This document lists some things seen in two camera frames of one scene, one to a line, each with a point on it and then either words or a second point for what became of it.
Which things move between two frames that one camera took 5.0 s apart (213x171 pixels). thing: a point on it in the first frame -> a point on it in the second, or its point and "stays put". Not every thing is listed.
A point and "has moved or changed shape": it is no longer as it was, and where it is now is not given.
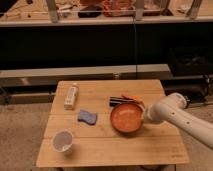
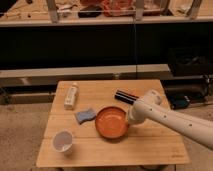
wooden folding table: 80,132 stays put
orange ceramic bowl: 127,117 has moved or changed shape
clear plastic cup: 62,141 stays put
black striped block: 115,101 -> 125,97
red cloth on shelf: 118,7 stays put
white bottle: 71,98 stays put
